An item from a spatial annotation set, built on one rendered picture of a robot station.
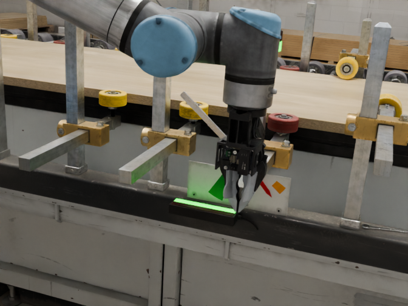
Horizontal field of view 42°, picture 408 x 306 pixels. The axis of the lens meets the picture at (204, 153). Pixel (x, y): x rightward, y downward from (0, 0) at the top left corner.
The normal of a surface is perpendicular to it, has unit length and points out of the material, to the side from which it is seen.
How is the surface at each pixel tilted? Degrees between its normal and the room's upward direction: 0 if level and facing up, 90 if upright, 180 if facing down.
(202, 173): 90
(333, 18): 90
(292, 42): 90
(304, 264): 90
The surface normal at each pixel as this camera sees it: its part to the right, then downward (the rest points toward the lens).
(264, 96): 0.58, 0.29
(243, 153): -0.33, 0.25
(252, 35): -0.13, 0.28
